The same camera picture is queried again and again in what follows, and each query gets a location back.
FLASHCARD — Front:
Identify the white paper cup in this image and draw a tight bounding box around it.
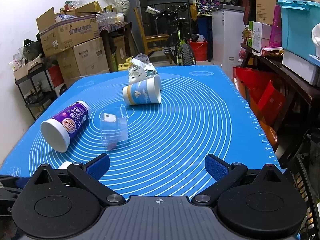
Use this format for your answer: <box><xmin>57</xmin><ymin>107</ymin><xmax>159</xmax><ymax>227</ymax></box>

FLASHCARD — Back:
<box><xmin>57</xmin><ymin>161</ymin><xmax>72</xmax><ymax>186</ymax></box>

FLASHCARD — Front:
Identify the purple and white cup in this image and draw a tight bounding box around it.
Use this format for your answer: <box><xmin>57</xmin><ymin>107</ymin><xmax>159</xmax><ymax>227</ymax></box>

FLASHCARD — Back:
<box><xmin>41</xmin><ymin>100</ymin><xmax>90</xmax><ymax>153</ymax></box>

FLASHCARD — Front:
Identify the clear plastic cup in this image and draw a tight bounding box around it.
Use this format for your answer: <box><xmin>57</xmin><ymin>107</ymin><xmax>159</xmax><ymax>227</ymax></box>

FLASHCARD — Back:
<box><xmin>99</xmin><ymin>105</ymin><xmax>128</xmax><ymax>151</ymax></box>

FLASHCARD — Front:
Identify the blue sailboat paper cup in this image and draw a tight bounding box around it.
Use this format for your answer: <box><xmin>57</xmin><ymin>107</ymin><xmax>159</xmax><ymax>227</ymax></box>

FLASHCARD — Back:
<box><xmin>123</xmin><ymin>76</ymin><xmax>161</xmax><ymax>105</ymax></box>

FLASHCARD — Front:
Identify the blue silicone baking mat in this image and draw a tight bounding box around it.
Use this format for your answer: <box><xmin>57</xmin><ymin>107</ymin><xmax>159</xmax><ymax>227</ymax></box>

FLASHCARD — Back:
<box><xmin>0</xmin><ymin>65</ymin><xmax>301</xmax><ymax>240</ymax></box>

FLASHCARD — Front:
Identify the red gift box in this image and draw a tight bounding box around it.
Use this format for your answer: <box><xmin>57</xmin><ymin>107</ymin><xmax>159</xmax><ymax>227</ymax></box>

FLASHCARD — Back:
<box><xmin>258</xmin><ymin>80</ymin><xmax>285</xmax><ymax>126</ymax></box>

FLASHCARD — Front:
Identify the black metal shelf rack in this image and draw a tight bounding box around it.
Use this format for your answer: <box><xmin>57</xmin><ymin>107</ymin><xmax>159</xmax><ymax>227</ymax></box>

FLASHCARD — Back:
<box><xmin>14</xmin><ymin>62</ymin><xmax>57</xmax><ymax>121</ymax></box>

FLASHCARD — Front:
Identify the yellow plastic jug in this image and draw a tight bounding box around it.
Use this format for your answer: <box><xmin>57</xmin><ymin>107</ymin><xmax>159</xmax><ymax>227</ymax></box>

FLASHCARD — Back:
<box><xmin>118</xmin><ymin>57</ymin><xmax>132</xmax><ymax>71</ymax></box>

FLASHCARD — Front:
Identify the patterned tissue box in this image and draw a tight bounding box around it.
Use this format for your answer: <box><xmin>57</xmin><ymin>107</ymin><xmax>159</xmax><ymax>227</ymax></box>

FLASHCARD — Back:
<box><xmin>129</xmin><ymin>59</ymin><xmax>160</xmax><ymax>85</ymax></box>

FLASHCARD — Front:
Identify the large lower cardboard box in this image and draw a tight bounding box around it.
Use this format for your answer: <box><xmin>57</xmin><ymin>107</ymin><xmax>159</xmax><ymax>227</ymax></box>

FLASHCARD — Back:
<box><xmin>56</xmin><ymin>37</ymin><xmax>110</xmax><ymax>88</ymax></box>

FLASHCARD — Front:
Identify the dark wooden side table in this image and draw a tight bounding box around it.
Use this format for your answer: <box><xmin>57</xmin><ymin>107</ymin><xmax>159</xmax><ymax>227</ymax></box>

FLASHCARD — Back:
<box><xmin>241</xmin><ymin>43</ymin><xmax>319</xmax><ymax>115</ymax></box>

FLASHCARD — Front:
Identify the red plastic bucket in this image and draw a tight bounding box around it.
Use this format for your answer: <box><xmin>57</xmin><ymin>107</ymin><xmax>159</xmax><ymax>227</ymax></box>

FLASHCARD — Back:
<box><xmin>189</xmin><ymin>41</ymin><xmax>208</xmax><ymax>61</ymax></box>

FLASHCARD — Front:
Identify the black and green bicycle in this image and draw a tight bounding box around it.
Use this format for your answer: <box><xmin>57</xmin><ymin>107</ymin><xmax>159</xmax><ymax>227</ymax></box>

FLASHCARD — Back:
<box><xmin>144</xmin><ymin>3</ymin><xmax>196</xmax><ymax>66</ymax></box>

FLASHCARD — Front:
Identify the white box under bin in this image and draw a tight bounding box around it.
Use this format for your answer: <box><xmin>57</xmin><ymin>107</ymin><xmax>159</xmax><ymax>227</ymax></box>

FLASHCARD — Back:
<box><xmin>282</xmin><ymin>50</ymin><xmax>319</xmax><ymax>86</ymax></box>

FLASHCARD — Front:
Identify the green and white carton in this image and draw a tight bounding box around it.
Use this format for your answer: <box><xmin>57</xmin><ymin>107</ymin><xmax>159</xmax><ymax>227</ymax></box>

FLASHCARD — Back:
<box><xmin>247</xmin><ymin>21</ymin><xmax>272</xmax><ymax>53</ymax></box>

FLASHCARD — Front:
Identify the pink plastic basket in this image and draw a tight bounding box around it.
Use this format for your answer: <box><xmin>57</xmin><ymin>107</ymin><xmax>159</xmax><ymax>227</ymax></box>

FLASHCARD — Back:
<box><xmin>269</xmin><ymin>5</ymin><xmax>282</xmax><ymax>48</ymax></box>

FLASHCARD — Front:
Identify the open cardboard box top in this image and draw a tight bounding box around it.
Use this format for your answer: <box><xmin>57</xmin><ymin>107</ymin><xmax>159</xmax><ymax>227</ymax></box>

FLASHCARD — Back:
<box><xmin>36</xmin><ymin>8</ymin><xmax>99</xmax><ymax>57</ymax></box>

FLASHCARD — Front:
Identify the wooden chair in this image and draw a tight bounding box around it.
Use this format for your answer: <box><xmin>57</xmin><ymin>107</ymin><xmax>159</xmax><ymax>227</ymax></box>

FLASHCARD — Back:
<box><xmin>133</xmin><ymin>6</ymin><xmax>173</xmax><ymax>65</ymax></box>

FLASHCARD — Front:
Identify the white chest freezer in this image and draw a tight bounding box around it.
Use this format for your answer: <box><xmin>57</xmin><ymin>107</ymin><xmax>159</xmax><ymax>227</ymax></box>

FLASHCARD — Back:
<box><xmin>212</xmin><ymin>4</ymin><xmax>245</xmax><ymax>79</ymax></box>

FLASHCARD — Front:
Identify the teal plastic storage bin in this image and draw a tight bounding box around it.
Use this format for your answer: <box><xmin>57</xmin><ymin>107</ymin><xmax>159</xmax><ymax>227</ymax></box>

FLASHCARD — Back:
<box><xmin>277</xmin><ymin>0</ymin><xmax>320</xmax><ymax>60</ymax></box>

